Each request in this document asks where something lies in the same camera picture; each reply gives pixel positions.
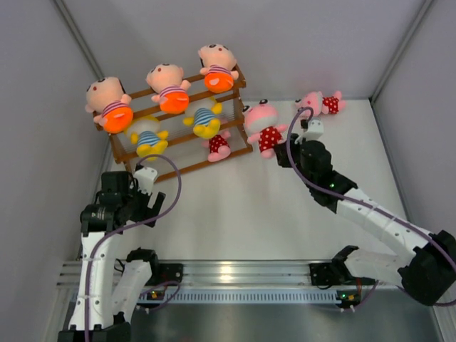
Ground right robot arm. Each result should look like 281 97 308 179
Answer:
274 140 455 306

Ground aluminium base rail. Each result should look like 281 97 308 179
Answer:
56 259 446 307

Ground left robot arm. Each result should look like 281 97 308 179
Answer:
58 167 165 341

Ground wooden shelf rack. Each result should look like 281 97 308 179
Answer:
86 66 253 174

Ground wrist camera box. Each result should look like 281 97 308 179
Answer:
133 165 158 195
295 118 324 145

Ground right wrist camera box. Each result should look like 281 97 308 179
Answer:
295 118 324 145

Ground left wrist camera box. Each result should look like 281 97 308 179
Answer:
133 165 158 195

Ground boy doll orange pants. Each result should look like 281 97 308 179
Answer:
146 63 191 115
198 43 239 93

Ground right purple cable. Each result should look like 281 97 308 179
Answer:
286 106 456 311

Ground pink pig plush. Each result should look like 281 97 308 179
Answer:
242 99 287 159
294 90 347 116
202 129 231 162

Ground yellow striped plush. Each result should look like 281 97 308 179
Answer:
182 97 222 140
124 115 169 160

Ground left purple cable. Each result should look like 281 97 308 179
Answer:
83 153 182 342

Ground purple cable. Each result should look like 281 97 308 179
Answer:
286 106 456 311
83 153 182 342

